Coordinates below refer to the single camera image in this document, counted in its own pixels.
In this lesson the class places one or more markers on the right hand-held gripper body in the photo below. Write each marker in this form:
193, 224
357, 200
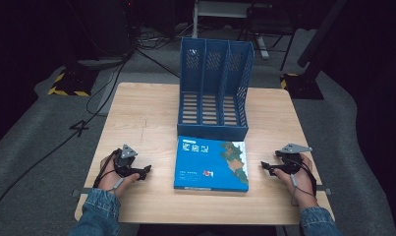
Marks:
292, 159

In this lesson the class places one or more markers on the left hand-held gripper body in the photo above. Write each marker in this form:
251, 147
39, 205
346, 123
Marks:
124, 160

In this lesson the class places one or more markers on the blue book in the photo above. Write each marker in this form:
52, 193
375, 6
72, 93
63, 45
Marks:
208, 164

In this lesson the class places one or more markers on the blue plastic file rack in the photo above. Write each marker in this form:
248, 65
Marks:
213, 85

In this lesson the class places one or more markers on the person's left hand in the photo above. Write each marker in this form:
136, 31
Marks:
111, 178

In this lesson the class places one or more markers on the person's right hand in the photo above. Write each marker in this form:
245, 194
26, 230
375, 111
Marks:
300, 183

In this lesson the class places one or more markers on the black stand base striped tape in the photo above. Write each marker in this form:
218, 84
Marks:
302, 87
72, 83

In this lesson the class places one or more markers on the black slanted stand pole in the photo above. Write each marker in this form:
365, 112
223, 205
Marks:
320, 34

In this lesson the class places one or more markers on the dark equipment box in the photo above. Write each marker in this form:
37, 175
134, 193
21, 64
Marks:
107, 26

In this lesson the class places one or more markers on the black chair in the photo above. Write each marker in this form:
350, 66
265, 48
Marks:
271, 23

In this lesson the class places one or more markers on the grey metal table bracket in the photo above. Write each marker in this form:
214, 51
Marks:
81, 192
325, 191

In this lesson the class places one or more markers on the white metal desk frame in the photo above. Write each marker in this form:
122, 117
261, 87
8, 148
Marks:
218, 10

